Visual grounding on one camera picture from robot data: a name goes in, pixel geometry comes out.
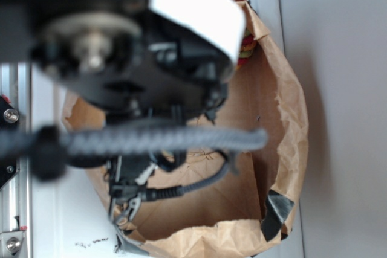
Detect black tape strip right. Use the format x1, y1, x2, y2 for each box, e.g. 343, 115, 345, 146
261, 190, 295, 242

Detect brown paper bag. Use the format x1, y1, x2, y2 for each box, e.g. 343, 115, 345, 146
61, 0, 310, 258

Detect black tape strip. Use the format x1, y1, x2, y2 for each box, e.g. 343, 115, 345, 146
261, 190, 295, 242
116, 231, 150, 257

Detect white paper label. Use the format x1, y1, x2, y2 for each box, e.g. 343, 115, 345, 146
148, 0, 246, 65

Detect multicolour braided rope toy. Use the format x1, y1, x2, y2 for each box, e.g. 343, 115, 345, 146
236, 28, 257, 70

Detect aluminium extrusion rail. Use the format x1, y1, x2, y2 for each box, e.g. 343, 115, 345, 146
1, 63, 32, 257

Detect black tape strip left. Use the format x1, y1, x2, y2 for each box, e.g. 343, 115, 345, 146
116, 231, 150, 257

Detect grey braided cable sleeve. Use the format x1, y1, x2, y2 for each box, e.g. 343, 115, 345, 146
0, 125, 268, 181

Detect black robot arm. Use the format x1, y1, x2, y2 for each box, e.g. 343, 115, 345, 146
1, 0, 244, 225

